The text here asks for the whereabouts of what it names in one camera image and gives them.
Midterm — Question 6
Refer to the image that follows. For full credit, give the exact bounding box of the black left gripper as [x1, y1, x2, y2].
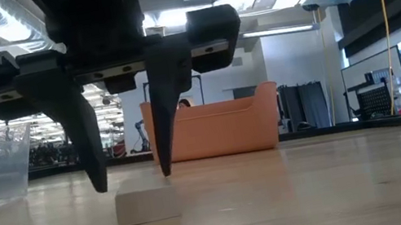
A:
[0, 0, 267, 210]

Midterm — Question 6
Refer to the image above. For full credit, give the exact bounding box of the plain wooden block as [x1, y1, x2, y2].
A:
[110, 170, 183, 225]

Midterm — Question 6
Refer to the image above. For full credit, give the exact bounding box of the person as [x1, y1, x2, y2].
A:
[177, 96, 193, 110]

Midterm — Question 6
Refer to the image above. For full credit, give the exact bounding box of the orange plastic bin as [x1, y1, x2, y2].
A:
[139, 78, 289, 171]

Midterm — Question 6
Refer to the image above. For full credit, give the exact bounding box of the black monitor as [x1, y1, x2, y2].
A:
[231, 84, 256, 101]

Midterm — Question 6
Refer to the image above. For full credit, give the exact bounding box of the long linear ceiling light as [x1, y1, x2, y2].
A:
[240, 18, 319, 43]

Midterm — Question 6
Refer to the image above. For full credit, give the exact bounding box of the dark grey curtain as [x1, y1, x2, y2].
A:
[276, 77, 333, 135]

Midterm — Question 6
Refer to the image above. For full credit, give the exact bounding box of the black-framed whiteboard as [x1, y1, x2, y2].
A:
[337, 44, 401, 121]

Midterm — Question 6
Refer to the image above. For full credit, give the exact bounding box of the black pegboard cart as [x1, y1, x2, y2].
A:
[341, 68, 397, 123]

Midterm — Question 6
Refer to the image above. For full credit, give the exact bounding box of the dark ceiling camera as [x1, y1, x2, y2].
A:
[300, 2, 321, 13]

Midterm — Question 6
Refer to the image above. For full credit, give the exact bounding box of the hanging yellow cable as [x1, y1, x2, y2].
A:
[369, 0, 401, 116]

